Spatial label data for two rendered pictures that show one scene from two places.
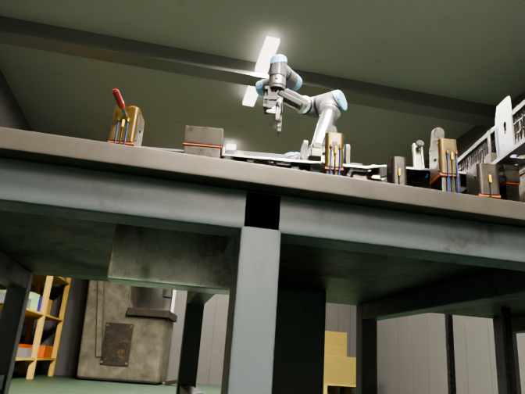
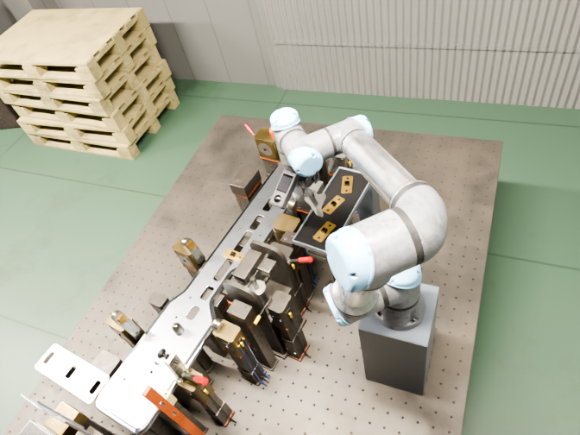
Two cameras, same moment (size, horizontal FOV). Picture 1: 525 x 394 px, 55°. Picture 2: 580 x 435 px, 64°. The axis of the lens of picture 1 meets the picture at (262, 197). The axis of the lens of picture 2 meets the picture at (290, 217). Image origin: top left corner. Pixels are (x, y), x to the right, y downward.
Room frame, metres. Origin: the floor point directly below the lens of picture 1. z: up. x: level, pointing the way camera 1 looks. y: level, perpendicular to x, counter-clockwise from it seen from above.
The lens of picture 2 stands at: (2.59, -0.77, 2.37)
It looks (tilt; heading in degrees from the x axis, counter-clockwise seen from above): 49 degrees down; 134
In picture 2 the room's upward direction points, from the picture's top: 16 degrees counter-clockwise
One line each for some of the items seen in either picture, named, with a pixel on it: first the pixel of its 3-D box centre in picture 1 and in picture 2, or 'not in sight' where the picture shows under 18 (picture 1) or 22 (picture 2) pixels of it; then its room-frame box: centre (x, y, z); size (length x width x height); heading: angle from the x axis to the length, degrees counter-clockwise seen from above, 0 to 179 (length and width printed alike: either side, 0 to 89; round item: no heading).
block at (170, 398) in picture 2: not in sight; (184, 414); (1.80, -0.68, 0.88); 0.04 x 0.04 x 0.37; 2
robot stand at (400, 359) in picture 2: not in sight; (400, 337); (2.31, -0.13, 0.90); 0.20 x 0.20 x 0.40; 11
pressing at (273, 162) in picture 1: (300, 170); (235, 251); (1.64, -0.12, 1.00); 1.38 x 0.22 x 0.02; 92
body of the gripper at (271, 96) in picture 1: (274, 99); (299, 172); (1.96, -0.02, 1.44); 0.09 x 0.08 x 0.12; 84
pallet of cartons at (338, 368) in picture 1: (307, 360); not in sight; (7.27, -0.77, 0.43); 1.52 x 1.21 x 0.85; 101
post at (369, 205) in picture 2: not in sight; (368, 200); (1.96, 0.36, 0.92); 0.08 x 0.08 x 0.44; 2
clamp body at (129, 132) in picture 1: (119, 166); (273, 163); (1.42, 0.44, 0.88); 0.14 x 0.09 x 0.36; 2
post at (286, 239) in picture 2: not in sight; (299, 267); (1.86, -0.04, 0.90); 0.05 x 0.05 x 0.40; 2
